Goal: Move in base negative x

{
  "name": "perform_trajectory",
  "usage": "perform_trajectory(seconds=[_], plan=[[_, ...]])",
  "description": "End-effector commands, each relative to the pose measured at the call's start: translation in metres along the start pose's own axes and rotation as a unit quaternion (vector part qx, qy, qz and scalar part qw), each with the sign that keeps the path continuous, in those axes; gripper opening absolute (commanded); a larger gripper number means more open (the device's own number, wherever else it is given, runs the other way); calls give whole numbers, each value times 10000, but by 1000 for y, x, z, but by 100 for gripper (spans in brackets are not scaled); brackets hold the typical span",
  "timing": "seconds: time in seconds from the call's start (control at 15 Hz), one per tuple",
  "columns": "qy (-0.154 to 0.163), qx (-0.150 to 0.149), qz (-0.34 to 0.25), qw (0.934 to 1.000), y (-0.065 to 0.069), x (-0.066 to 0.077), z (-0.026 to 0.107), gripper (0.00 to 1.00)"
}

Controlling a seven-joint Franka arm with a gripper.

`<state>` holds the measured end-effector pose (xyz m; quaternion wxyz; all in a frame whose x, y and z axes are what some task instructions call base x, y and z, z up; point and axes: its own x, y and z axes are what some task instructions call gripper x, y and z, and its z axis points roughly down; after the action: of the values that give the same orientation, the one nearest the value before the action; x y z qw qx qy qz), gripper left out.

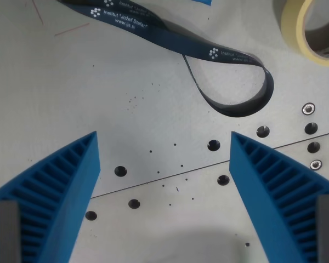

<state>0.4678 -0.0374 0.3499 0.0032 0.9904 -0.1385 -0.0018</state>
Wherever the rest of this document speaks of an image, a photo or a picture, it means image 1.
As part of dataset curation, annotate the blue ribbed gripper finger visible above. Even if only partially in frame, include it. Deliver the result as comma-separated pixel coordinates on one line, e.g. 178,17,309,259
0,130,102,263
229,131,329,263

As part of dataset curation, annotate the yellow masking tape roll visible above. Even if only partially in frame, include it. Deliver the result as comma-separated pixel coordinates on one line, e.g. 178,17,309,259
273,0,329,67

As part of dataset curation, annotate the dark blue printed lanyard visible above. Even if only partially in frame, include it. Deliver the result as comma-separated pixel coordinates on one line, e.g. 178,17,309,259
56,0,275,118

